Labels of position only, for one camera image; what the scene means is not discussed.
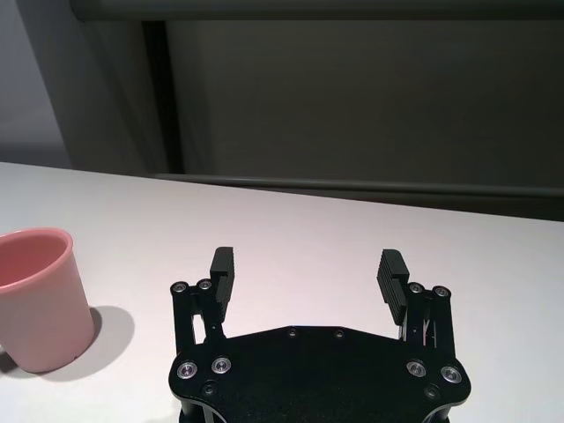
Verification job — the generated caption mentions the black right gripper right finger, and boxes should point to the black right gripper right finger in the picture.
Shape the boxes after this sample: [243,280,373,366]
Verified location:
[376,249,455,353]

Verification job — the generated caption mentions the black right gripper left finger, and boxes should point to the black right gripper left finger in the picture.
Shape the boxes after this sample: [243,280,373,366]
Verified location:
[170,246,237,353]

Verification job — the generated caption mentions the pink plastic cup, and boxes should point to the pink plastic cup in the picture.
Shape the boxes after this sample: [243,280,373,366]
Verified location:
[0,226,96,375]

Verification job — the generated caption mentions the thin grey horizontal rail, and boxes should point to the thin grey horizontal rail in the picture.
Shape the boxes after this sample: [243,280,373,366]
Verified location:
[156,173,564,200]

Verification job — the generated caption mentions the dark vertical frame post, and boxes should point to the dark vertical frame post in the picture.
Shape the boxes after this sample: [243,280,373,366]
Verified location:
[140,19,184,175]

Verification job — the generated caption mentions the thick grey horizontal rail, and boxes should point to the thick grey horizontal rail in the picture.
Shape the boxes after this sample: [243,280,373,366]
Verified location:
[72,0,564,21]

